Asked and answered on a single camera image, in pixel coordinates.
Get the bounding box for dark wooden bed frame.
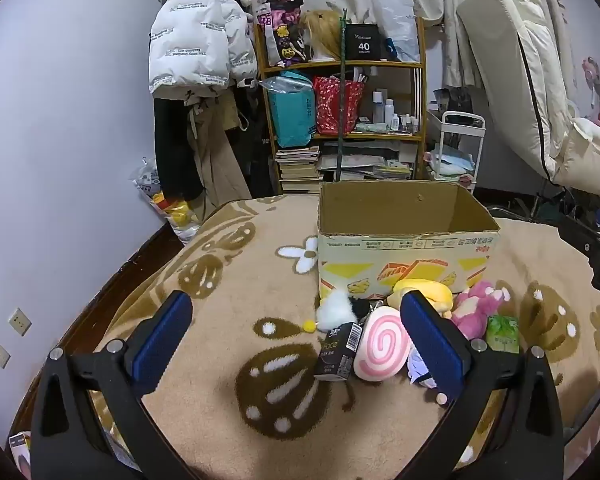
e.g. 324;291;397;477
5;220;181;461

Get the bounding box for clear plastic bag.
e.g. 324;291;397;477
259;71;313;93

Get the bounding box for beige coat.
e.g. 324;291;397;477
185;87;253;208

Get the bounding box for blonde wig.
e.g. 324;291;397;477
300;9;348;63

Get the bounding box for yellow plush toy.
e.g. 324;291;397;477
386;278;455;317

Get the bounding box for purple toy in clear packet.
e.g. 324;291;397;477
406;349;450;406

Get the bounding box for pink fan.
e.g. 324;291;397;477
582;55;600;106

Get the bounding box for black drink carton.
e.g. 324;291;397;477
312;322;363;382

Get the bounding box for brown printed blanket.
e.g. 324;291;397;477
87;192;600;480

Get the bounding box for green pole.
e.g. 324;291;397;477
336;7;348;183

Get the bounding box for light blue cloth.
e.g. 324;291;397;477
427;142;476;178

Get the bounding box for pink swirl plush toy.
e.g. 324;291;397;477
352;306;413;383

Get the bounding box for patterned tote bag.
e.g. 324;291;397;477
254;0;306;68

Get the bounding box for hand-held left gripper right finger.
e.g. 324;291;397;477
399;291;565;480

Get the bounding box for pile of papers and booklets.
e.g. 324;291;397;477
320;137;416;183

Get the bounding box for black box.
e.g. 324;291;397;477
344;23;385;62

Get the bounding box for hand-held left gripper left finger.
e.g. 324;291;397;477
30;290;195;480

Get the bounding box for plastic bag with yellow toys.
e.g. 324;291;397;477
132;157;201;243

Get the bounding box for white trolley cart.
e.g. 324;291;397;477
425;110;487;196

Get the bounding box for black hanging garment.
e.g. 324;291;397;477
152;95;203;203

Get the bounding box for red patterned bag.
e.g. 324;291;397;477
312;75;366;136

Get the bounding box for cream duvet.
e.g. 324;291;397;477
550;117;600;198

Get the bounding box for printed cardboard box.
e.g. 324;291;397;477
316;180;502;306

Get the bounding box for white fluffy plush toy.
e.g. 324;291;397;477
302;290;363;335

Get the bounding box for black printed bag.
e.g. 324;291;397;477
432;86;476;116

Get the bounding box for stack of books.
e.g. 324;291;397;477
274;145;323;193

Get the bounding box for dark hanging clothes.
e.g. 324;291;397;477
230;80;276;198

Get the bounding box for white puffer jacket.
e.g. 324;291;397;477
148;0;258;98

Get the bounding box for white plastic bag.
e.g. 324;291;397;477
375;0;421;63

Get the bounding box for group of cosmetic bottles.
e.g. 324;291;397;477
372;89;421;133

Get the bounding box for cream mattress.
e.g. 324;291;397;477
455;0;588;183

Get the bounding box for wooden shelf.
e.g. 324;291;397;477
254;17;427;196

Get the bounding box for green drink carton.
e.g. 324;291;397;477
485;314;521;355

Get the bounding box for metal folding frame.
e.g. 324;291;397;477
490;180;600;226

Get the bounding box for teal paper bag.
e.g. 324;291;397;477
267;72;317;148

